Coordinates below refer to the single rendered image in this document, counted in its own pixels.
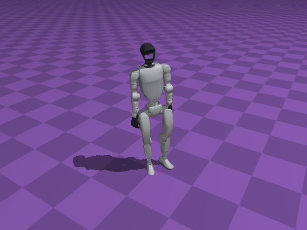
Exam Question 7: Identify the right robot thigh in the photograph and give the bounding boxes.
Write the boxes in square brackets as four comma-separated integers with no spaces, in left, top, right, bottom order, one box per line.
[138,109,152,145]

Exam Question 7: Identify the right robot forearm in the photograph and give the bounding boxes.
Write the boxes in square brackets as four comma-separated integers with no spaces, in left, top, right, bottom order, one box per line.
[131,94,139,118]

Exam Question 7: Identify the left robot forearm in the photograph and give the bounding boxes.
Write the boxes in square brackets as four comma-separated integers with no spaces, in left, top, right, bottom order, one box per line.
[165,91,173,108]

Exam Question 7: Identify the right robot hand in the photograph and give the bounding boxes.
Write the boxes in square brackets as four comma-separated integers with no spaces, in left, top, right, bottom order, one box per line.
[131,114,140,128]

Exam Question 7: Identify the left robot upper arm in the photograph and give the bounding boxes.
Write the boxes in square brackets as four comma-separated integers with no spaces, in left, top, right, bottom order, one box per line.
[160,63,173,93]

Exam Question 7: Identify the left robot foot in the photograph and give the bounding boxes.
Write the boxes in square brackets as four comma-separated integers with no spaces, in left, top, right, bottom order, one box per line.
[159,156,174,169]

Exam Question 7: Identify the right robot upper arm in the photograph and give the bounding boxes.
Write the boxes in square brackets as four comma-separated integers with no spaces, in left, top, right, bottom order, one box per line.
[129,69,140,100]

